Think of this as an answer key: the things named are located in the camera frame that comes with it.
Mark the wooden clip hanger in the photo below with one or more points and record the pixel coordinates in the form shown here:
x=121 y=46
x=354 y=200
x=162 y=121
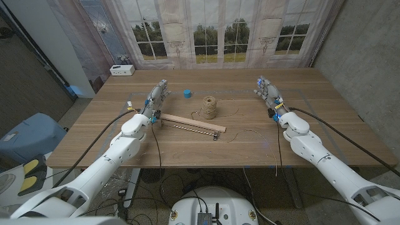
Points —
x=193 y=122

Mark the printed window backdrop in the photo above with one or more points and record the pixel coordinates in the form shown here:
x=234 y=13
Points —
x=218 y=31

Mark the yellow black foot pedal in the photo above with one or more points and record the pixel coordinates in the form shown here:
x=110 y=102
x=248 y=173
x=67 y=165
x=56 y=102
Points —
x=32 y=178

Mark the grey table leg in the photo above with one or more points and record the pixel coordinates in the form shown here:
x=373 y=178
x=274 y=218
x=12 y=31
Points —
x=293 y=190

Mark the blue bottle cap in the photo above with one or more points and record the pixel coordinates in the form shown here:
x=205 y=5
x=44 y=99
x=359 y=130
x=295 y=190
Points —
x=187 y=94

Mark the blue plastic bin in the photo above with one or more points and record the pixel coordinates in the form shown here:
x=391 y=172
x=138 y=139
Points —
x=31 y=137

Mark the grey radio module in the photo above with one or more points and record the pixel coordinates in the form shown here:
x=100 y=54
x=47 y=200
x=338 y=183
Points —
x=204 y=218

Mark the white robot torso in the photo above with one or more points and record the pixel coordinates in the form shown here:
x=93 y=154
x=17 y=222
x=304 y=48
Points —
x=212 y=200

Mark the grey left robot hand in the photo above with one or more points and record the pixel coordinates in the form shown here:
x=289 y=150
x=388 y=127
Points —
x=154 y=101

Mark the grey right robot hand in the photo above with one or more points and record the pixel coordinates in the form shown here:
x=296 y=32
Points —
x=270 y=93

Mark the black round fan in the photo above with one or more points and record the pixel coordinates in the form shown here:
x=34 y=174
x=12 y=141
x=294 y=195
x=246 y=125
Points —
x=152 y=175

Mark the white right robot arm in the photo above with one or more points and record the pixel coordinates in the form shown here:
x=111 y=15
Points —
x=331 y=175

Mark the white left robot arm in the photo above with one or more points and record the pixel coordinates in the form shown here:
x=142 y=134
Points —
x=103 y=168

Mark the jute twine spool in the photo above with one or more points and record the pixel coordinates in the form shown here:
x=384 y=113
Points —
x=209 y=107

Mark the white power socket box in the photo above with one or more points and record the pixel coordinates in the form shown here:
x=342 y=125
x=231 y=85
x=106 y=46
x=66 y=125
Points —
x=122 y=70

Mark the white table leg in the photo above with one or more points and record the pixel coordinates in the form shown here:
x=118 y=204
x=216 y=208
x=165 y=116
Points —
x=132 y=184

